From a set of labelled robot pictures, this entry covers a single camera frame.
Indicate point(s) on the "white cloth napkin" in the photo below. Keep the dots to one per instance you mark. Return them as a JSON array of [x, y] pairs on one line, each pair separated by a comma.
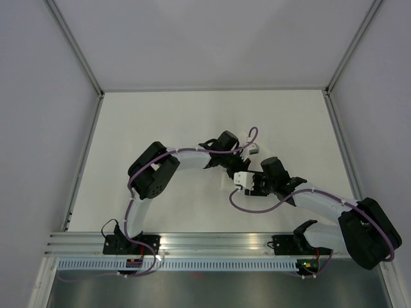
[[226, 183]]

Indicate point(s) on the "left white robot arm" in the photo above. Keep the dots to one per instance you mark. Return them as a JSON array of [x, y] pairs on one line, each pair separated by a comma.
[[150, 174]]

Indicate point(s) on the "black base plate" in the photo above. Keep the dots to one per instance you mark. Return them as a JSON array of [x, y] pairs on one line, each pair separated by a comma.
[[290, 245], [120, 245]]

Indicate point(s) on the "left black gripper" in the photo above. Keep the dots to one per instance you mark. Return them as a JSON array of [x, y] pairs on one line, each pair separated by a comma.
[[243, 165]]

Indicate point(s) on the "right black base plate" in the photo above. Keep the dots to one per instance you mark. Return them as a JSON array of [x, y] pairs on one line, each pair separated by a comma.
[[290, 245]]

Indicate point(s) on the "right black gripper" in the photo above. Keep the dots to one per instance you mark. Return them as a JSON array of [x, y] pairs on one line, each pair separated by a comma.
[[255, 192]]

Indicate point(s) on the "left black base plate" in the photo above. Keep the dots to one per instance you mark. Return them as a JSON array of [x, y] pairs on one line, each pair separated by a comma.
[[120, 245]]

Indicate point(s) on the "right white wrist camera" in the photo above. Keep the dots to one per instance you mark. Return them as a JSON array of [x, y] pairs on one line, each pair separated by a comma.
[[244, 180]]

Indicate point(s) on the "white slotted cable duct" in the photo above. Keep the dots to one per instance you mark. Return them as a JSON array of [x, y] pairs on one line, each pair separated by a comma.
[[191, 264]]

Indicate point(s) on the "front aluminium rail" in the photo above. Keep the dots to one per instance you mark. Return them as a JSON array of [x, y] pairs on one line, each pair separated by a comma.
[[171, 244]]

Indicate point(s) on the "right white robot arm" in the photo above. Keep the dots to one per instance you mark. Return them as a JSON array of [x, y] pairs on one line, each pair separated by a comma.
[[358, 227]]

